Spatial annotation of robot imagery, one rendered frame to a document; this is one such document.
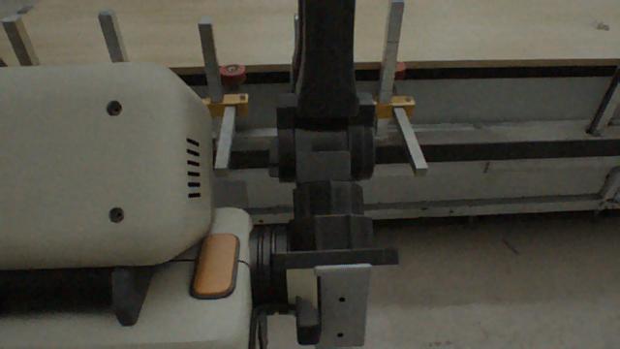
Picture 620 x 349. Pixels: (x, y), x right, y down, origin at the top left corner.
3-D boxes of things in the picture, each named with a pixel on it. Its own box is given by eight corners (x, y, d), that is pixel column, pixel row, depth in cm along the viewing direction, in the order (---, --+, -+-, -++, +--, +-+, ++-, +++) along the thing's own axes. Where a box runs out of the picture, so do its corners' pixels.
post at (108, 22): (153, 159, 138) (109, 12, 107) (142, 160, 138) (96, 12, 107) (155, 153, 141) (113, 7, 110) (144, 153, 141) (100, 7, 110)
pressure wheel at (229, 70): (220, 97, 141) (215, 64, 134) (243, 91, 144) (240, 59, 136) (227, 109, 136) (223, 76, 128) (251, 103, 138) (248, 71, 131)
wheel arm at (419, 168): (425, 178, 111) (429, 166, 108) (413, 179, 111) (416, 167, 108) (392, 93, 144) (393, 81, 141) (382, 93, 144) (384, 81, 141)
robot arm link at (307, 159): (296, 199, 42) (352, 197, 42) (294, 100, 44) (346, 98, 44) (295, 211, 51) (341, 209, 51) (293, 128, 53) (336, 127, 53)
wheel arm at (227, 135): (229, 179, 107) (227, 166, 104) (215, 179, 107) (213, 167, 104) (240, 91, 140) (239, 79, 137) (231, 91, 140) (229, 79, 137)
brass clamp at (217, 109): (248, 117, 129) (247, 103, 125) (202, 119, 128) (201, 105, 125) (249, 107, 133) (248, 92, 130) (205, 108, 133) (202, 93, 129)
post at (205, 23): (232, 164, 142) (210, 19, 110) (221, 165, 141) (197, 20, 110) (232, 157, 144) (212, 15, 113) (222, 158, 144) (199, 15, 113)
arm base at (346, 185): (268, 269, 39) (401, 264, 39) (266, 181, 40) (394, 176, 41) (273, 269, 47) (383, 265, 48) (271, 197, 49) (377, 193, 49)
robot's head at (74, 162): (182, 270, 29) (176, 48, 29) (-126, 281, 28) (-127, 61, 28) (218, 243, 43) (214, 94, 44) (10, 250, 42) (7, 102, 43)
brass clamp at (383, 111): (413, 118, 132) (416, 105, 129) (369, 120, 132) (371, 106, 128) (408, 108, 137) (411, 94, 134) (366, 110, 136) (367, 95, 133)
